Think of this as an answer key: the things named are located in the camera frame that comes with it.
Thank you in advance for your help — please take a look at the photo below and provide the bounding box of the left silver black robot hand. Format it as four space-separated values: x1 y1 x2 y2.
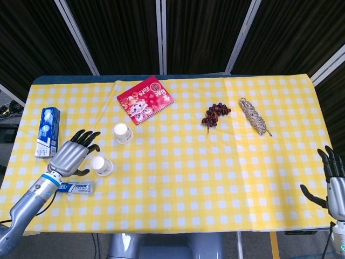
47 129 102 179

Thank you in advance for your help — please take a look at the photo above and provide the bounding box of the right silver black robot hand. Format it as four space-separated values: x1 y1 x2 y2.
300 145 345 221

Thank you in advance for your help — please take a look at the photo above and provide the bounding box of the paper cup with blue flower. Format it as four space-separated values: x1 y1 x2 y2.
90 155 114 178

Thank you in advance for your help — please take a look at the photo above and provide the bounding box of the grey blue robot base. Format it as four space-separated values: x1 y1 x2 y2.
106 231 224 259

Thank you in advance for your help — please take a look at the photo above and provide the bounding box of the paper cup with printed text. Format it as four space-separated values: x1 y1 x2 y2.
113 122 134 145

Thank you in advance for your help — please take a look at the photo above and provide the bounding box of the blue white toothpaste tube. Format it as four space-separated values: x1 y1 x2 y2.
55 180 95 196

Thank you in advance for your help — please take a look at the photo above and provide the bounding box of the blue toothpaste box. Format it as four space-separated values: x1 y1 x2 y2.
33 106 61 159

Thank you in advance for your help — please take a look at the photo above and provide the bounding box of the black pleated screen panel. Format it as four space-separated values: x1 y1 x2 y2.
0 0 96 102
315 63 345 152
165 0 256 75
231 0 345 79
64 0 162 76

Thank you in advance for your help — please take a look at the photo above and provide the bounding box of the red spiral notebook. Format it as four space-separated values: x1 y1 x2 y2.
116 76 175 126

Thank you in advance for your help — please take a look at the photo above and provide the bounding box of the white table leg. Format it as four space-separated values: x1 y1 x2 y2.
236 231 243 259

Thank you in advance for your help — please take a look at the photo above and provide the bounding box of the yellow white checkered tablecloth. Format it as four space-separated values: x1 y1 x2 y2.
0 76 336 235

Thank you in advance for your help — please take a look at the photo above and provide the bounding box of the dark red grape bunch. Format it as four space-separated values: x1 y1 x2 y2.
201 101 232 134

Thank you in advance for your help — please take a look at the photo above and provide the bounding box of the black floor cable bundle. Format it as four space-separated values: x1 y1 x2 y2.
0 99 24 127

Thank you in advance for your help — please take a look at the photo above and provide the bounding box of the white screen frame post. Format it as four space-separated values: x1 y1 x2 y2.
53 0 100 76
0 82 26 107
155 0 167 76
225 0 264 74
309 44 345 87

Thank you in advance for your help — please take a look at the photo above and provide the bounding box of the coiled beige speckled rope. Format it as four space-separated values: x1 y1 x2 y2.
238 97 273 138

